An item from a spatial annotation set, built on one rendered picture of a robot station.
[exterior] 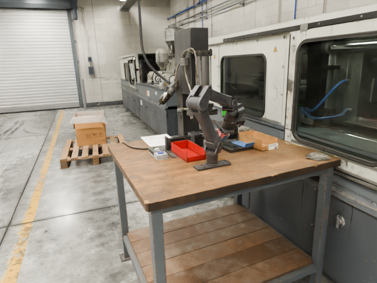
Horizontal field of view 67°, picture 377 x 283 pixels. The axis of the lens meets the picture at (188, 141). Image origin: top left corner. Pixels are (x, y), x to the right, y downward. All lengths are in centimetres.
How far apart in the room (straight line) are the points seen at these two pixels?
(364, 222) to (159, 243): 111
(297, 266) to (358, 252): 35
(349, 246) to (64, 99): 1002
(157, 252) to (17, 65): 1004
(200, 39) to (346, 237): 148
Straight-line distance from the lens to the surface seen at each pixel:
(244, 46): 263
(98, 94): 1097
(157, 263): 138
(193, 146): 176
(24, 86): 1100
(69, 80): 1087
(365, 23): 171
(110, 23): 1107
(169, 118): 501
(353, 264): 202
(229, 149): 177
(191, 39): 190
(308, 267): 206
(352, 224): 192
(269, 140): 192
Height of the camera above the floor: 144
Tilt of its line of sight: 16 degrees down
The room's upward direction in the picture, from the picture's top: 2 degrees counter-clockwise
